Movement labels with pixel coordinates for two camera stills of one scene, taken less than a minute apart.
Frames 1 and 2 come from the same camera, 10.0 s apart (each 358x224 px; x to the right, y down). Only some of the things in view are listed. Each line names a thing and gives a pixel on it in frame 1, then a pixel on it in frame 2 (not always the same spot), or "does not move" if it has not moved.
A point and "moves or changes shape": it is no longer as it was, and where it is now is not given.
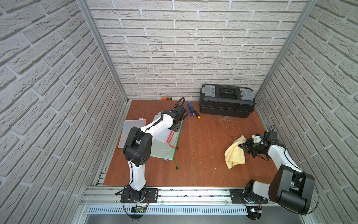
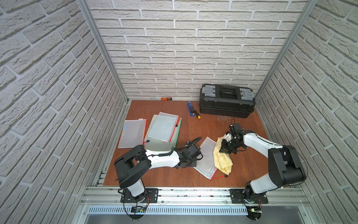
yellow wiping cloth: [235, 155] moves or changes shape
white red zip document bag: [166, 136] -> [206, 165]
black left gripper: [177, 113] -> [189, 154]
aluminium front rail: [102, 196] does not move
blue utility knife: [191, 109] does not move
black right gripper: [247, 146] -> [224, 149]
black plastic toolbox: [226, 101] does not move
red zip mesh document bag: [128, 125] does not move
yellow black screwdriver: [198, 116] does not move
